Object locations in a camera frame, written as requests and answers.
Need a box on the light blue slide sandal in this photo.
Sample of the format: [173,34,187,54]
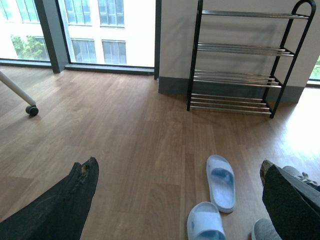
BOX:
[187,201,226,240]
[206,154,236,213]

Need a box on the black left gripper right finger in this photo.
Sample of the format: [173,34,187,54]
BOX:
[259,159,320,240]

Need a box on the white office chair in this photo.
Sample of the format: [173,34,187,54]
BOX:
[0,72,39,117]

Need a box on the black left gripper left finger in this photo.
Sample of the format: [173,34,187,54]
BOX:
[0,157,99,240]

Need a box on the grey knit sneaker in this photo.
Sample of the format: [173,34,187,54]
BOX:
[282,165,320,192]
[251,218,282,240]

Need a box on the black metal shoe rack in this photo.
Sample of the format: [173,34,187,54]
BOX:
[187,0,317,118]

